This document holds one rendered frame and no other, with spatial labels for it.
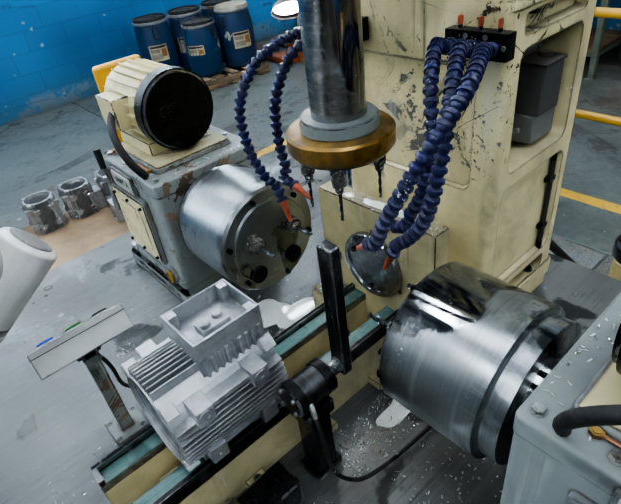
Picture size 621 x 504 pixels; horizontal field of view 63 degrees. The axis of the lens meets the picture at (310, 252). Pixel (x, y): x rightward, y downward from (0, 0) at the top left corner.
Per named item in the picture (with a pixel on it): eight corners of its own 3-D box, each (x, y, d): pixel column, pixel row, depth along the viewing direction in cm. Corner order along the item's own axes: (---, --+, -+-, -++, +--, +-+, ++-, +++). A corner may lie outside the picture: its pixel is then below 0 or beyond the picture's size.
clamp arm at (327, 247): (342, 358, 88) (328, 236, 73) (355, 367, 86) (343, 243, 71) (328, 370, 86) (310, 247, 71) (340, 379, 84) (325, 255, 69)
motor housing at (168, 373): (234, 357, 101) (213, 283, 90) (297, 411, 89) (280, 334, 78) (144, 420, 91) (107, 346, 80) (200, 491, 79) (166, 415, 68)
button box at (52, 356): (129, 328, 99) (115, 305, 99) (135, 325, 93) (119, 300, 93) (41, 380, 91) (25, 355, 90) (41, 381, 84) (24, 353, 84)
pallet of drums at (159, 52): (235, 61, 630) (222, -6, 587) (270, 71, 575) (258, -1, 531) (144, 89, 579) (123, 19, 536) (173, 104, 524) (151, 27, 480)
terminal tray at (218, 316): (230, 309, 90) (221, 277, 85) (268, 338, 83) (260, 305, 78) (171, 347, 84) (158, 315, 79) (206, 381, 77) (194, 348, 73)
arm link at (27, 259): (-69, 301, 69) (-8, 337, 70) (-16, 220, 69) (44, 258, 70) (-32, 291, 78) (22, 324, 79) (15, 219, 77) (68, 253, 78)
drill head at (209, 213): (241, 214, 146) (222, 133, 132) (329, 264, 123) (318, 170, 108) (165, 255, 134) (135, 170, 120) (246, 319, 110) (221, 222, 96)
